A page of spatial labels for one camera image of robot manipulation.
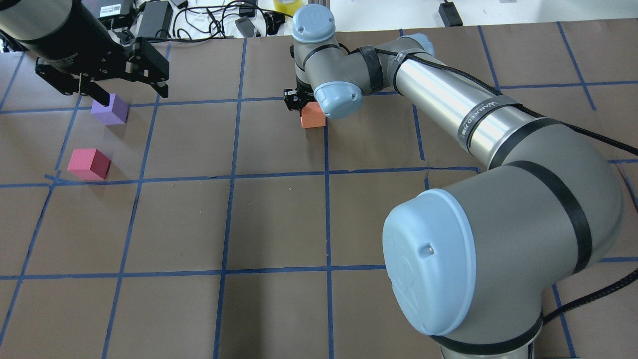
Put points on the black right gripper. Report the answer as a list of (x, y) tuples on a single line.
[(294, 100)]

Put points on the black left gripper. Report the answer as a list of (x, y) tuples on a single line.
[(64, 45)]

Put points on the orange foam cube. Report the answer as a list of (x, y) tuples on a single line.
[(312, 116)]

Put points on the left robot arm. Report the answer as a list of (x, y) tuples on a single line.
[(75, 51)]

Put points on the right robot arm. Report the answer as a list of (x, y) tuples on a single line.
[(468, 262)]

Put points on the purple foam cube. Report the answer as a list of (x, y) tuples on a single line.
[(116, 113)]

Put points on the black power adapter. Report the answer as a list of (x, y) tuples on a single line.
[(155, 20)]

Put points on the yellow tape roll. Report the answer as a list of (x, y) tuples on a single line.
[(288, 7)]

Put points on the pink foam cube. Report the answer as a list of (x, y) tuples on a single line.
[(89, 164)]

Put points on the black power brick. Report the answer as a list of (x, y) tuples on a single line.
[(449, 14)]

